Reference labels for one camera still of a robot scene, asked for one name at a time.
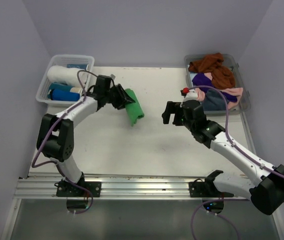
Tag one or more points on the pink towel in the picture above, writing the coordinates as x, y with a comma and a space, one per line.
238, 91

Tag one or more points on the white towel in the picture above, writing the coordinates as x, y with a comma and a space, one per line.
67, 76

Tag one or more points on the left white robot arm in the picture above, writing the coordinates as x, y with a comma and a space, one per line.
55, 143

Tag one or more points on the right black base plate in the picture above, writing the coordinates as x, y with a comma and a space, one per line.
205, 189

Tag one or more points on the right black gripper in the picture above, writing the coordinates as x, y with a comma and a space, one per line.
172, 108

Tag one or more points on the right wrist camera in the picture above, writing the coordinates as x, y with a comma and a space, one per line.
189, 94

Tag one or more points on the dark grey-blue towel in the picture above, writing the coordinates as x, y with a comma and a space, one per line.
214, 101

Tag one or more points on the green towel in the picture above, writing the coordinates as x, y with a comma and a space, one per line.
133, 110

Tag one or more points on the brown towel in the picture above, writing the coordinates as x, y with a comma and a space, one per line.
222, 76

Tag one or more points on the blue rolled towel front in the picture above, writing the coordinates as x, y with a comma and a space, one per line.
60, 95

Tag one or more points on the light blue towel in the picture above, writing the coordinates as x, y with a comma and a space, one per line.
192, 75

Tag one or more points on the aluminium mounting rail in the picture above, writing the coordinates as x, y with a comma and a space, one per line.
112, 187

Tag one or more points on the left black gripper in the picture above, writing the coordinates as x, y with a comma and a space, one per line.
123, 98

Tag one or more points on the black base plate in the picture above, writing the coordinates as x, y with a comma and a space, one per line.
65, 189
205, 189

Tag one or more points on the teal rolled towel with swirl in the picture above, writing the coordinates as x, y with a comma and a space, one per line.
78, 66

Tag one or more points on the clear plastic bin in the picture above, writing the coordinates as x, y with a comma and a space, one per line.
229, 62

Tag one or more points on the teal and cream rolled towel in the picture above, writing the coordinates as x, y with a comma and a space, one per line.
65, 88

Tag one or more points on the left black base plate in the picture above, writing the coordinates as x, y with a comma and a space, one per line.
65, 189

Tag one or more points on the white plastic basket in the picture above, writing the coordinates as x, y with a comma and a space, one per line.
62, 60

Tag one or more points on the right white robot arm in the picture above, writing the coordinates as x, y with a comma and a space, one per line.
263, 183

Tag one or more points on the purple towel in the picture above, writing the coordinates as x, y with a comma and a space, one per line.
200, 79

